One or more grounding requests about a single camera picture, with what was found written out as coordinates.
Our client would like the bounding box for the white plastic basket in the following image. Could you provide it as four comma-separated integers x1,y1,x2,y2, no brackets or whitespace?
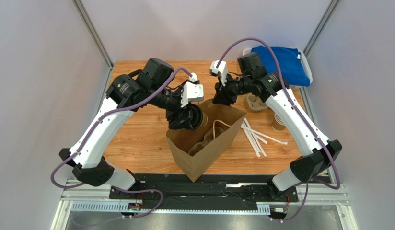
242,48,313,89

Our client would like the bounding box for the white straw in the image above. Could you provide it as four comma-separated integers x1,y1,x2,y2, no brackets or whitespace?
243,118,267,157
242,127,288,145
241,122,261,158

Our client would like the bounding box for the cardboard cup carrier tray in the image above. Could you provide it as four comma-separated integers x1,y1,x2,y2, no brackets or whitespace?
246,94,268,112

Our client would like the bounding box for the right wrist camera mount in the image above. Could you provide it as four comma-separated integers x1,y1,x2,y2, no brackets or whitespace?
209,60,229,86

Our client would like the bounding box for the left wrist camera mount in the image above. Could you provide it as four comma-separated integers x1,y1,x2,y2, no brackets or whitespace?
181,72,205,108

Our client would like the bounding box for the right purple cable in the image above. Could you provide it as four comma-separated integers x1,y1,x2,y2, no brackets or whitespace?
215,37,341,223

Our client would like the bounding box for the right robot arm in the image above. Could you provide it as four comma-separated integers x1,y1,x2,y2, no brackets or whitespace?
210,53,342,194

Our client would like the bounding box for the purple cable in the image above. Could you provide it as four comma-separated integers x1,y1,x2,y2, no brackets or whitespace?
215,37,341,223
50,67,195,219

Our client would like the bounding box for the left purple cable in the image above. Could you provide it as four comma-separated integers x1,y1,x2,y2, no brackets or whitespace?
50,67,195,219

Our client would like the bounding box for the blue folded cloth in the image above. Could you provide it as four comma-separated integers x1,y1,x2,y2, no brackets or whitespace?
251,46,311,87

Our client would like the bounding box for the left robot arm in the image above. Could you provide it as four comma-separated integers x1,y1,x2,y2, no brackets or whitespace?
59,58,204,190

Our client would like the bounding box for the brown paper coffee cup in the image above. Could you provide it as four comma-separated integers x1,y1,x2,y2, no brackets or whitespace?
199,111,208,128

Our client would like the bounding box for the black plastic cup lid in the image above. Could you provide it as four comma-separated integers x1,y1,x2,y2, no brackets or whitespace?
185,104,203,130

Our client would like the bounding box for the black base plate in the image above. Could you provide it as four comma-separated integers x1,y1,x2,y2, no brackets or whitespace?
109,173,299,211

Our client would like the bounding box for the brown paper bag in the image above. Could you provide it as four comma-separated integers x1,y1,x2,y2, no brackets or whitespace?
166,99,247,182

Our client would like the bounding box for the aluminium frame rail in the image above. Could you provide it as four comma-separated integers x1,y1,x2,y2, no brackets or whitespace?
51,173,358,230

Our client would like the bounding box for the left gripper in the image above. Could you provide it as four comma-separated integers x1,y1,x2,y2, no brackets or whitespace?
149,80,194,130

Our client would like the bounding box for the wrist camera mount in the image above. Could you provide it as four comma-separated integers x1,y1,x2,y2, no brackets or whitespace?
209,60,229,86
181,72,205,108

